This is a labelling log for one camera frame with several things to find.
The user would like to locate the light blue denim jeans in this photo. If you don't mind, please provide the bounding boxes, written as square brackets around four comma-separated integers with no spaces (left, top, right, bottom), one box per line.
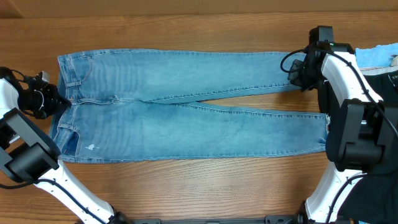
[50,49,330,163]

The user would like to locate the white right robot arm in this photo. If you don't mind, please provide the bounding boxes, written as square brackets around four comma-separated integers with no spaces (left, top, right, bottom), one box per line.
[286,26,397,223]

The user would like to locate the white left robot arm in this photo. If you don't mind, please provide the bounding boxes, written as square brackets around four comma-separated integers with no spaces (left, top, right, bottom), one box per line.
[1,67,132,224]

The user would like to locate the light blue folded cloth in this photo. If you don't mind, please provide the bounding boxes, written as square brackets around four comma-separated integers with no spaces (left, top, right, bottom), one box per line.
[355,43,397,76]

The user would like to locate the black folded garment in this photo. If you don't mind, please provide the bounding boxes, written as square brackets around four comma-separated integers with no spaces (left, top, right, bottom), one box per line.
[318,83,397,223]

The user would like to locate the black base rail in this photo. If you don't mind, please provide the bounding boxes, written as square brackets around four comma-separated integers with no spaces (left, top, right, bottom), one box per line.
[132,213,318,224]

